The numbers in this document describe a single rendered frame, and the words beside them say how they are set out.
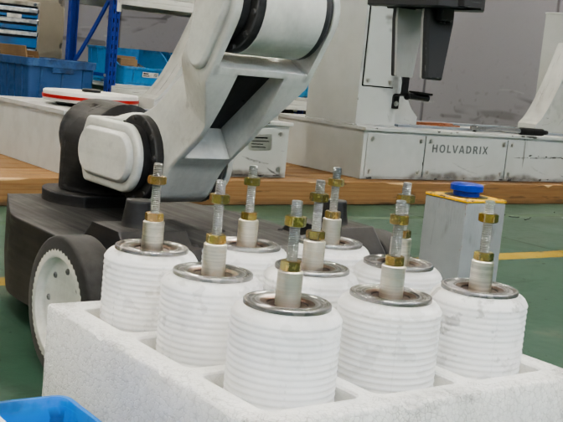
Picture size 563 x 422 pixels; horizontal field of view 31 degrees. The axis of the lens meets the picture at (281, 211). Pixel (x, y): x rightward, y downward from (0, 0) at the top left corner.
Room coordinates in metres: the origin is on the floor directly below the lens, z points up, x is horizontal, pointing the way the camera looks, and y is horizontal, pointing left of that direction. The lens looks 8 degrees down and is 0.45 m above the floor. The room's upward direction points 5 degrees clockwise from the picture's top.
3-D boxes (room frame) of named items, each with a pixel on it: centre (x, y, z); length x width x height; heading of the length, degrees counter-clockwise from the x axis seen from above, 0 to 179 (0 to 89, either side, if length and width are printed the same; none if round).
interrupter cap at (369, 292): (0.92, -0.11, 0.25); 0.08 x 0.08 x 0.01
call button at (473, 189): (1.25, -0.22, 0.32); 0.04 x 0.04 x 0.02
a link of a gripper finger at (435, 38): (0.90, -0.12, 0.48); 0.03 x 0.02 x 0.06; 127
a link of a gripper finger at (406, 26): (0.94, -0.09, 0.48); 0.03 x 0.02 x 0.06; 127
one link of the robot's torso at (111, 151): (1.74, 0.22, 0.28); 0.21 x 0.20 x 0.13; 37
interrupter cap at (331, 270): (1.01, -0.04, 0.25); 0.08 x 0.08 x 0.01
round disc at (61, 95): (3.26, 0.64, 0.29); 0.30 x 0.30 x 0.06
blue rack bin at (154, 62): (6.26, 0.99, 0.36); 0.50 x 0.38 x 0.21; 38
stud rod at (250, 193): (1.11, 0.03, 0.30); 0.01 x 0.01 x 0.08
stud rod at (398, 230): (0.92, -0.11, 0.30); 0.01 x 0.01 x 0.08
